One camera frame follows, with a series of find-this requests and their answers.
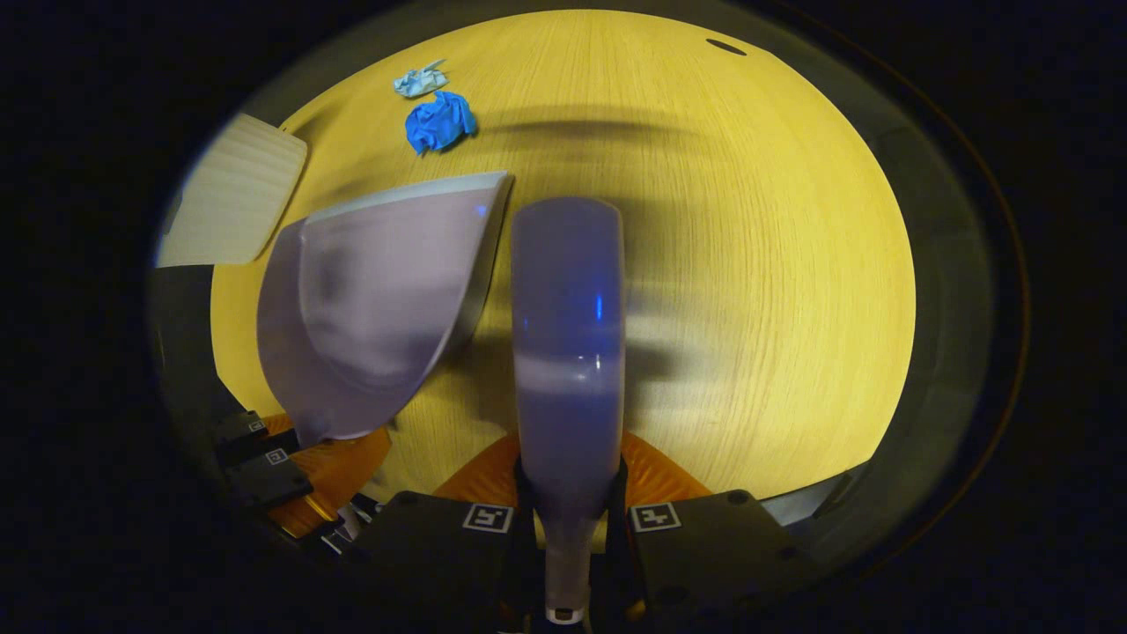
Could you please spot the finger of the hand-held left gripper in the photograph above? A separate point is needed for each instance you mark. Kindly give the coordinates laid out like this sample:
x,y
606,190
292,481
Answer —
x,y
273,480
238,431

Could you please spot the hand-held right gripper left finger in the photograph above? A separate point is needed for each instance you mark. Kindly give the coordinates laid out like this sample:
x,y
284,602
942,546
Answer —
x,y
423,546

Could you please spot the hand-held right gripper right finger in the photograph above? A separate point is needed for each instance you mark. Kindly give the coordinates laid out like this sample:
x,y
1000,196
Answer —
x,y
713,546

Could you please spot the lavender dustpan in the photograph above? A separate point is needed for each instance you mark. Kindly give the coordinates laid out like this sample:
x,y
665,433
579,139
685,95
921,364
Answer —
x,y
370,291

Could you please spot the white garbage bin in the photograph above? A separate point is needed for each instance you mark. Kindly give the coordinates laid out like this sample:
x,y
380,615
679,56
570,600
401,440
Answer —
x,y
233,194

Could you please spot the pale blue paper trash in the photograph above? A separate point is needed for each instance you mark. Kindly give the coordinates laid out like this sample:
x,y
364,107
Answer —
x,y
419,81

